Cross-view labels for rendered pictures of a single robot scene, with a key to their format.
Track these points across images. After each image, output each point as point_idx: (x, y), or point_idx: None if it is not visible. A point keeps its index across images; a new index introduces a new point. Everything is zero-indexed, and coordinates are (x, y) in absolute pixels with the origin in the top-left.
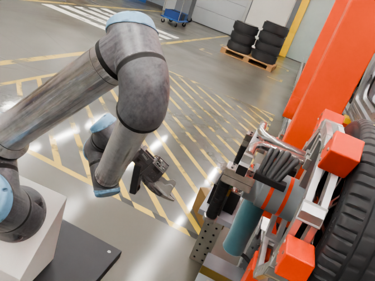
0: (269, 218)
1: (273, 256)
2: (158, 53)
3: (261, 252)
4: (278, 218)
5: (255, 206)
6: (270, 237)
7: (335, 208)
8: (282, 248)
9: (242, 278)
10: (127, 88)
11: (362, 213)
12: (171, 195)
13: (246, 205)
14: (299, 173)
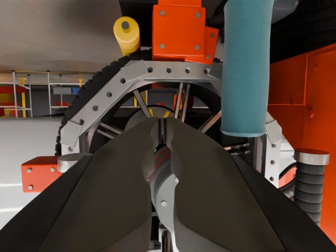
0: (328, 46)
1: (68, 151)
2: None
3: (173, 78)
4: (314, 57)
5: (221, 127)
6: (215, 82)
7: None
8: (46, 180)
9: (190, 1)
10: None
11: None
12: (166, 143)
13: (231, 121)
14: (311, 144)
